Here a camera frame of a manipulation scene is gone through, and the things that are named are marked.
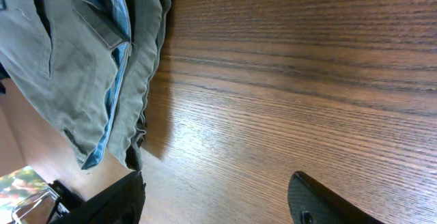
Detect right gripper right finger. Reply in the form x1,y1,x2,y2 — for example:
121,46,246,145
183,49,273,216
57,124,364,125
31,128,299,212
287,171,382,224

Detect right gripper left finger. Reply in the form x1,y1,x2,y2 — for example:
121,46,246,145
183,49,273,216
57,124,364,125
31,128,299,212
53,171,145,224

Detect khaki shorts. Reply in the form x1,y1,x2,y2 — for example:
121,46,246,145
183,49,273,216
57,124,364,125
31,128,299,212
1,0,171,171

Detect metal frame chair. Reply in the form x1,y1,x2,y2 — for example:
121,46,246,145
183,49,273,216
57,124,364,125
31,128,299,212
11,180,84,224

